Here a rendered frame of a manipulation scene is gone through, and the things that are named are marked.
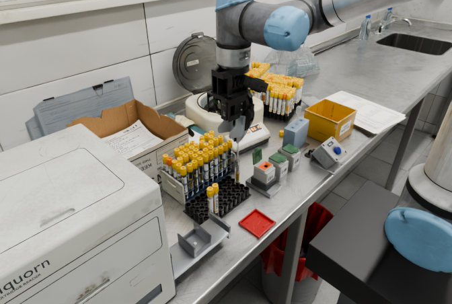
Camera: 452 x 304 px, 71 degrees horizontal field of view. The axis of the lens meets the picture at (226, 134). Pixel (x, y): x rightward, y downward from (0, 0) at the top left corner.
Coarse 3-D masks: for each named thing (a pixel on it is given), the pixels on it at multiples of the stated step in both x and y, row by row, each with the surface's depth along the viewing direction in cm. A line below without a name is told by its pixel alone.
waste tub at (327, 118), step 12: (312, 108) 116; (324, 108) 122; (336, 108) 118; (348, 108) 114; (312, 120) 112; (324, 120) 108; (336, 120) 120; (348, 120) 110; (312, 132) 114; (324, 132) 110; (336, 132) 107; (348, 132) 115
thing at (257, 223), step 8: (248, 216) 83; (256, 216) 83; (264, 216) 82; (240, 224) 80; (248, 224) 81; (256, 224) 81; (264, 224) 81; (272, 224) 80; (256, 232) 79; (264, 232) 78
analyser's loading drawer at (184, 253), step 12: (216, 216) 75; (204, 228) 75; (216, 228) 75; (228, 228) 73; (180, 240) 70; (192, 240) 72; (204, 240) 72; (216, 240) 72; (180, 252) 69; (192, 252) 67; (204, 252) 69; (180, 264) 67; (192, 264) 67
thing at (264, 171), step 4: (260, 160) 91; (264, 160) 91; (256, 164) 89; (260, 164) 89; (264, 164) 89; (268, 164) 89; (272, 164) 89; (256, 168) 89; (260, 168) 88; (264, 168) 88; (268, 168) 88; (272, 168) 89; (256, 172) 89; (260, 172) 88; (264, 172) 87; (268, 172) 88; (272, 172) 89; (256, 176) 90; (260, 176) 89; (264, 176) 88; (268, 176) 88; (272, 176) 90; (260, 180) 90; (264, 180) 88; (268, 180) 89
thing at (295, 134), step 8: (296, 120) 106; (304, 120) 106; (288, 128) 101; (296, 128) 101; (304, 128) 105; (288, 136) 102; (296, 136) 101; (304, 136) 108; (296, 144) 104; (304, 144) 110; (280, 152) 107
